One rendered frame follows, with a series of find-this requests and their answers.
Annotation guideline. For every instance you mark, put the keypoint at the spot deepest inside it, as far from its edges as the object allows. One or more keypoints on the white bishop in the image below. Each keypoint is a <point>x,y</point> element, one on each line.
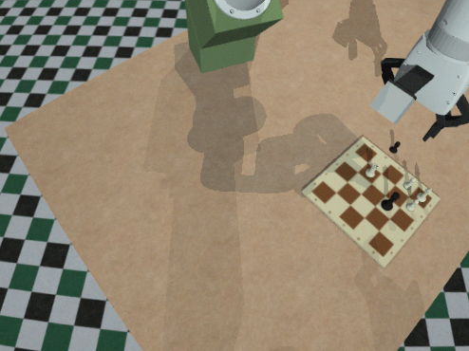
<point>422,196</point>

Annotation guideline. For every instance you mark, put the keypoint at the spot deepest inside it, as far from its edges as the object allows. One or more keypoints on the white pawn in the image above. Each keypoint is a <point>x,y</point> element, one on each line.
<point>411,206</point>
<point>408,185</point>

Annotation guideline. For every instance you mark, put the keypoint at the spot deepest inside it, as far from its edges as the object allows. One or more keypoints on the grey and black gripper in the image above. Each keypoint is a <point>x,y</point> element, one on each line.
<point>445,90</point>

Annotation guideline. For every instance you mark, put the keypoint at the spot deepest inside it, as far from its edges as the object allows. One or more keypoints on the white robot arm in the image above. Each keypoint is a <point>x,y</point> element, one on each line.
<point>449,35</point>

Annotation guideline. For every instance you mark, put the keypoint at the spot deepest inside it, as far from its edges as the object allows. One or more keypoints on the chessboard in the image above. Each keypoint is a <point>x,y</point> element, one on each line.
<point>352,200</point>

